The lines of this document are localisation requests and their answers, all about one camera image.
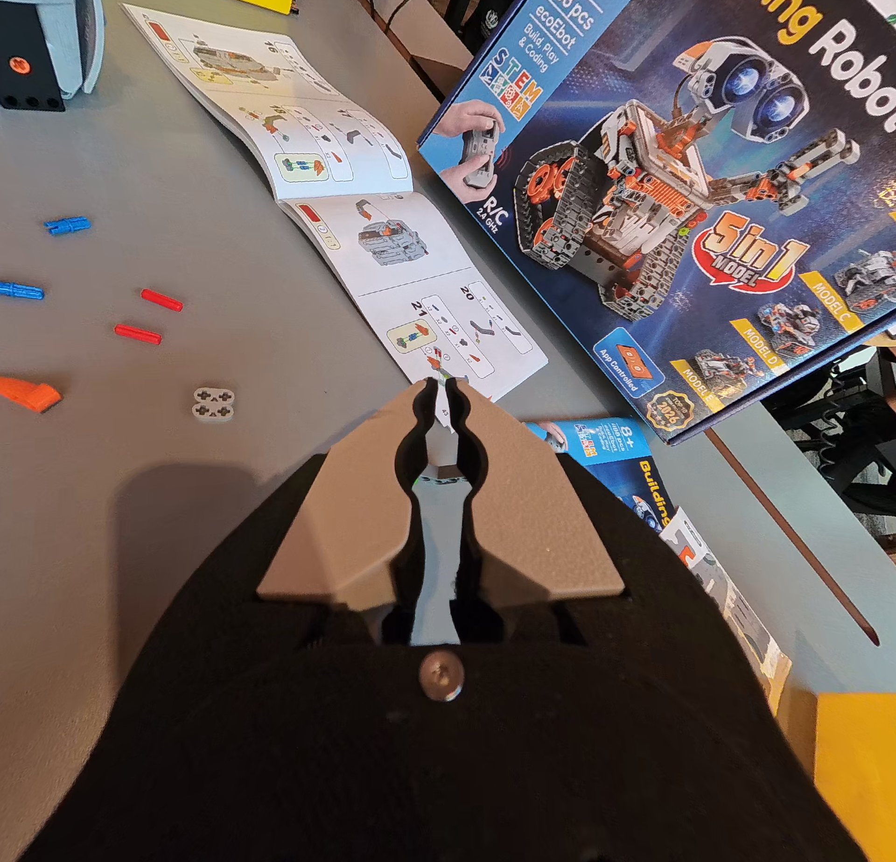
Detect orange claw piece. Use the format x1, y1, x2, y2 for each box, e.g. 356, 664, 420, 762
0, 375, 64, 415

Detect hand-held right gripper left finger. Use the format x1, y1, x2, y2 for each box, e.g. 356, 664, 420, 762
257, 378, 438, 645

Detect orange sticker sheets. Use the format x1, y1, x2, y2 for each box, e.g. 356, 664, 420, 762
658, 508, 792, 716

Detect open instruction booklet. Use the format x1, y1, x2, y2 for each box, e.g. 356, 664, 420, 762
122, 2, 549, 437

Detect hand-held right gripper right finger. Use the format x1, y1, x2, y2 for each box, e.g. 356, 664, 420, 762
444, 379, 625, 645

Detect dark grey beam with pins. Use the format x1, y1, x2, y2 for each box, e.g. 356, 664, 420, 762
413, 459, 471, 486

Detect black backpack with logo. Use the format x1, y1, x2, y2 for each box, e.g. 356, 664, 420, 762
448, 0, 543, 54

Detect partly built robot model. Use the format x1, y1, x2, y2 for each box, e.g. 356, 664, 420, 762
0, 0, 106, 112

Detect blue robot kit box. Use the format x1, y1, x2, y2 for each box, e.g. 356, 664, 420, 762
418, 0, 896, 446

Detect blue manual booklet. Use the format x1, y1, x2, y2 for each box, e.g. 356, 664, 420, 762
521, 417, 676, 534

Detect grey desk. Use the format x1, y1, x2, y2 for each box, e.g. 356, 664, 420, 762
0, 0, 896, 862

